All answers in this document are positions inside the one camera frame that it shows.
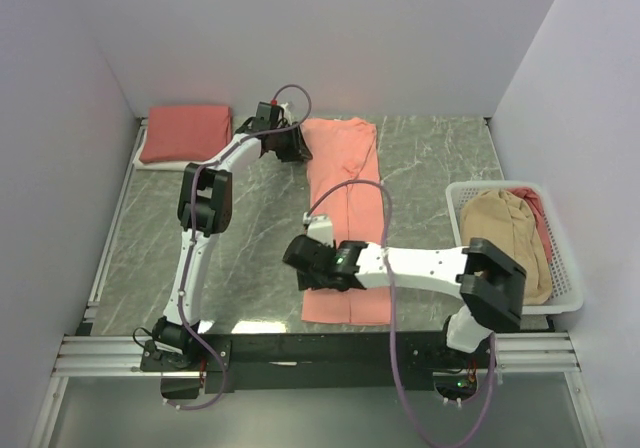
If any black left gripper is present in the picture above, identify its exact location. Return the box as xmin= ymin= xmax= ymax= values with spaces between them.
xmin=271 ymin=123 xmax=313 ymax=164

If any salmon pink t-shirt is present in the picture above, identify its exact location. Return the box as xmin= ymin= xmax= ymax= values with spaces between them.
xmin=302 ymin=118 xmax=391 ymax=326

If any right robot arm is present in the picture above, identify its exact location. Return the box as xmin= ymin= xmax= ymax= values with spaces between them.
xmin=283 ymin=235 xmax=526 ymax=367

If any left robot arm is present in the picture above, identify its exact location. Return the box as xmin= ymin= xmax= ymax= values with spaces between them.
xmin=151 ymin=100 xmax=312 ymax=370

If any folded red t-shirt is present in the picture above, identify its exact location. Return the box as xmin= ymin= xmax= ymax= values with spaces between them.
xmin=141 ymin=105 xmax=232 ymax=163

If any folded white t-shirt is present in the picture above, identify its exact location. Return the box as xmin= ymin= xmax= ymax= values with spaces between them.
xmin=132 ymin=118 xmax=188 ymax=172

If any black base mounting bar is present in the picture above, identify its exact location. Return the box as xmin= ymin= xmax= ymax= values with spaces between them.
xmin=140 ymin=331 xmax=490 ymax=399

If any beige t-shirt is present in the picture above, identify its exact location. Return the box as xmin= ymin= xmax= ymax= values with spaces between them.
xmin=459 ymin=189 xmax=553 ymax=306

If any dark pink t-shirt in basket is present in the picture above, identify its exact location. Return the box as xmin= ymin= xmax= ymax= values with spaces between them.
xmin=510 ymin=187 xmax=553 ymax=262

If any white plastic laundry basket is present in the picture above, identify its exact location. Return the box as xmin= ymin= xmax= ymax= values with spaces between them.
xmin=445 ymin=180 xmax=584 ymax=315

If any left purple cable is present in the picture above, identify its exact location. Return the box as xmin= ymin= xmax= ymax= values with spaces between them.
xmin=177 ymin=84 xmax=314 ymax=413

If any aluminium frame rail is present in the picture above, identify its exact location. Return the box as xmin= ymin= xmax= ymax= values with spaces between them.
xmin=51 ymin=332 xmax=581 ymax=378

